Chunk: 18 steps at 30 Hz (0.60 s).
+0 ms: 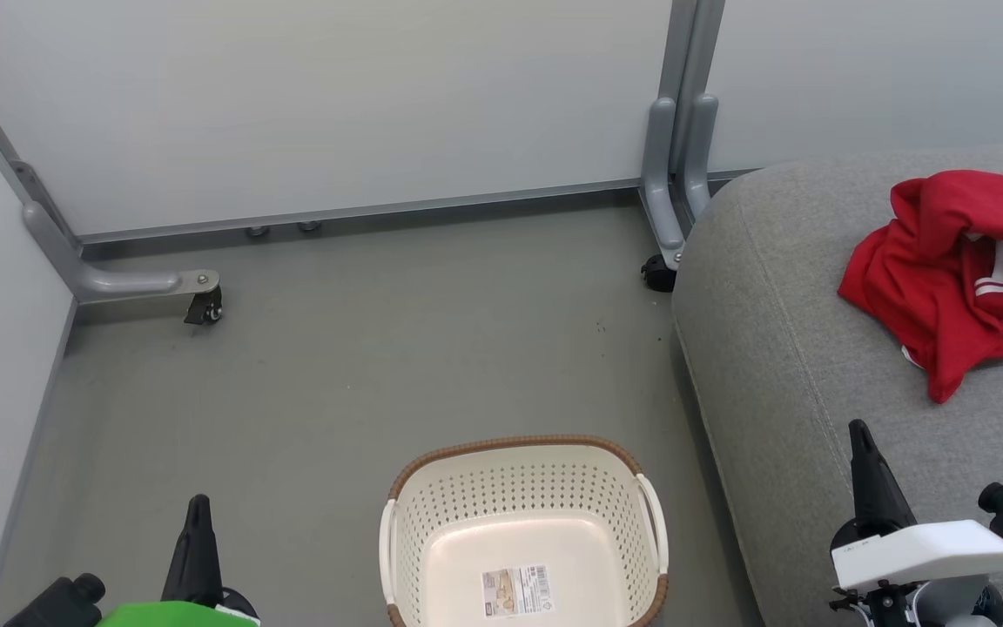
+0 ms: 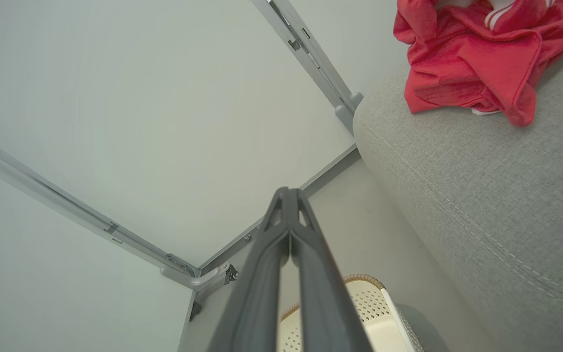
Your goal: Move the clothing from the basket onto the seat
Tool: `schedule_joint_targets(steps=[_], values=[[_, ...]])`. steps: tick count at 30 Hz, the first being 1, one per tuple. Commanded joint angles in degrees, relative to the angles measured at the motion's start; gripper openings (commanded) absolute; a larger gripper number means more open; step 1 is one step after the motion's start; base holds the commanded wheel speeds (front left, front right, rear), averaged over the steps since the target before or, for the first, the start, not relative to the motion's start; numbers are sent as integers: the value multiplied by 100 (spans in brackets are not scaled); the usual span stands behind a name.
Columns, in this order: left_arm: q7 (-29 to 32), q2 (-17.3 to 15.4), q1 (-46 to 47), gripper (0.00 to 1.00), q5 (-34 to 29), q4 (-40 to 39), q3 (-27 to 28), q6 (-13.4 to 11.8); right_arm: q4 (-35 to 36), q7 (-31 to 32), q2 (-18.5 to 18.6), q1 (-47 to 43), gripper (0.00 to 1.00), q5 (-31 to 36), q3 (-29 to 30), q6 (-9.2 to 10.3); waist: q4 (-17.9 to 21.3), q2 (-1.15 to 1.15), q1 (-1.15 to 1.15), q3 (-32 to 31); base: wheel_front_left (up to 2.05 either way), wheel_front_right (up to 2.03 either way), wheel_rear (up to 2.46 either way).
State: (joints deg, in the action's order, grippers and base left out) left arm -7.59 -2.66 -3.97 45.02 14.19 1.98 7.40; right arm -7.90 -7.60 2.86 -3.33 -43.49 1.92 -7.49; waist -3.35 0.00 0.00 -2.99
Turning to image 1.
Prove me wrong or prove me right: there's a cream perforated laundry basket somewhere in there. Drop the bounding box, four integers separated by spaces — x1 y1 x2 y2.
380 435 670 627

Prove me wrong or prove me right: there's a long grey partition foot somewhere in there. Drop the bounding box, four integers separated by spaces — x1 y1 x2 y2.
21 161 222 306

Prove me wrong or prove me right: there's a red garment with white stripes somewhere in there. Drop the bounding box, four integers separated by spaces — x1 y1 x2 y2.
838 170 1003 404

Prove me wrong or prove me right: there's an upright grey partition foot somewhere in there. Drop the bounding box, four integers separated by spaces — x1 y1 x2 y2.
641 94 720 266

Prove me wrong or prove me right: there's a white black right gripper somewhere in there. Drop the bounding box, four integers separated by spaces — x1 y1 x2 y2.
831 420 1003 595

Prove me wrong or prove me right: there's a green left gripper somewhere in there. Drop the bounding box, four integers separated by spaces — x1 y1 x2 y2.
97 495 260 627

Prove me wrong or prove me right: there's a paper label sticker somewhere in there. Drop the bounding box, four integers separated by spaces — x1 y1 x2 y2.
481 564 552 619

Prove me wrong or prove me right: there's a grey partition base rail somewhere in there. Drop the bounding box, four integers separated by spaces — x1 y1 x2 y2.
75 179 646 249

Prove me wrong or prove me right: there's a grey fabric sofa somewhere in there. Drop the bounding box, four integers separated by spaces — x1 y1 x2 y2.
671 144 1003 627

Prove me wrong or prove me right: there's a black caster wheel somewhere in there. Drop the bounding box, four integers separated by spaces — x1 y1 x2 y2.
641 253 678 293
184 287 224 327

